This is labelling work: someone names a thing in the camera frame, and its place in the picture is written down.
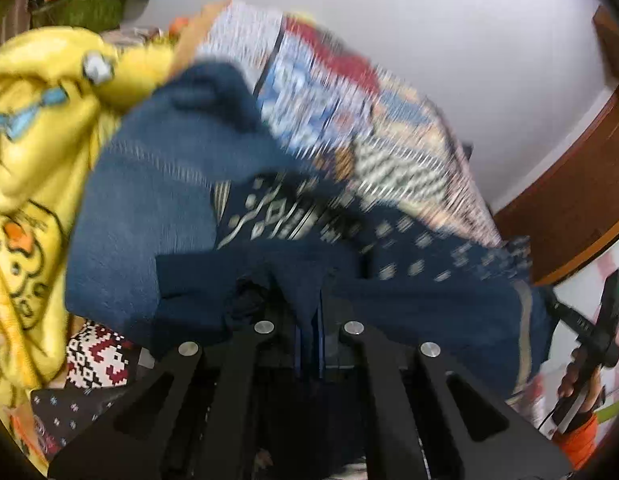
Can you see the yellow cartoon blanket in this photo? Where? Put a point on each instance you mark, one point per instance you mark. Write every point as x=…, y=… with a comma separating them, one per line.
x=39, y=110

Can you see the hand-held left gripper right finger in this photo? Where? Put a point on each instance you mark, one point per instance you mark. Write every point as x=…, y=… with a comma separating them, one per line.
x=364, y=355

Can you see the navy patterned zip hoodie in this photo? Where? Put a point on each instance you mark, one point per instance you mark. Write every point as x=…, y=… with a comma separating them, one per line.
x=414, y=300

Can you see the patchwork patterned bedspread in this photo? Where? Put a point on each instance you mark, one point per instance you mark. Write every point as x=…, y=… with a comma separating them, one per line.
x=339, y=85

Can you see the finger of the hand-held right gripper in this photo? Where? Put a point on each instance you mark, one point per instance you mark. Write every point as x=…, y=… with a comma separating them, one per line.
x=564, y=312

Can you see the person's right hand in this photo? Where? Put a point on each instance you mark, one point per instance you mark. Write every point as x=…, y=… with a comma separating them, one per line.
x=579, y=375

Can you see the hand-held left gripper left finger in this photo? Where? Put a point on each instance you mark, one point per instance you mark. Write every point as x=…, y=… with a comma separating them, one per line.
x=249, y=355

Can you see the blue denim jeans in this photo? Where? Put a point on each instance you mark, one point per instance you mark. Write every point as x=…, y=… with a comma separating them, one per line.
x=154, y=200

